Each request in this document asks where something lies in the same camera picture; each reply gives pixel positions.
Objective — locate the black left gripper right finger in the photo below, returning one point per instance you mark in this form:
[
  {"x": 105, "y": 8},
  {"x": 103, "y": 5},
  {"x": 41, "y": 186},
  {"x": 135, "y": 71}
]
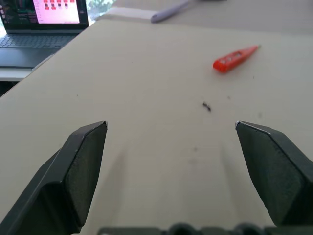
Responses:
[{"x": 276, "y": 176}]

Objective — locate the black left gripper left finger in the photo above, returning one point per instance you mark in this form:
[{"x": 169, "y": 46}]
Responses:
[{"x": 61, "y": 186}]

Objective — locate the orange voltage tester pen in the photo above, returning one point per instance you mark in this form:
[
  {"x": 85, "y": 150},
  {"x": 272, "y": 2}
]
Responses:
[{"x": 227, "y": 61}]

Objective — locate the white side desk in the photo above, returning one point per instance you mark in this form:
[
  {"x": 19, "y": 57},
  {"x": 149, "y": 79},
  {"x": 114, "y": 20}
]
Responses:
[{"x": 12, "y": 73}]

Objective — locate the open dark laptop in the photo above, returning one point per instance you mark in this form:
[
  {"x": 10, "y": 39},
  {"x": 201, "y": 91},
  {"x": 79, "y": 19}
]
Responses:
[{"x": 36, "y": 40}]

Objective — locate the lavender plastic spoon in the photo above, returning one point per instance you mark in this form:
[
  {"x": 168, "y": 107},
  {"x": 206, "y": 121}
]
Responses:
[{"x": 166, "y": 13}]

